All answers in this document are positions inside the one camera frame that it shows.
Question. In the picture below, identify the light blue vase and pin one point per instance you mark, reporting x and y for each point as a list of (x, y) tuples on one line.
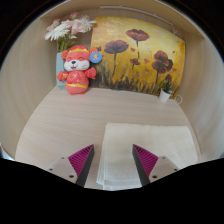
[(60, 68)]

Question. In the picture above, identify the small potted plant white pot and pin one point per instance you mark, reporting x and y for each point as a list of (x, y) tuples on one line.
[(164, 95)]

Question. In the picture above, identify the yellow poppy flower painting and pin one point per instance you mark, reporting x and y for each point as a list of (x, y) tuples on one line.
[(140, 63)]

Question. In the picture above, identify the red plush bear toy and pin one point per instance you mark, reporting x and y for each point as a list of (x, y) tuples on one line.
[(77, 75)]

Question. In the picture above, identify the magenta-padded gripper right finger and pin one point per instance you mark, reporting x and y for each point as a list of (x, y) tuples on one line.
[(162, 166)]

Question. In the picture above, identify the white towel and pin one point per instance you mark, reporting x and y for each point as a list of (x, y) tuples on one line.
[(156, 143)]

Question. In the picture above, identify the white light bar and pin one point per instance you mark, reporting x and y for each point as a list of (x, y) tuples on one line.
[(140, 13)]

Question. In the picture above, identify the pink and white flower bouquet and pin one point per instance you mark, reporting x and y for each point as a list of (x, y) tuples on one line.
[(70, 28)]

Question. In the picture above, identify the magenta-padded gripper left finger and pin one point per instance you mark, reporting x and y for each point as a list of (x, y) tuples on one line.
[(61, 166)]

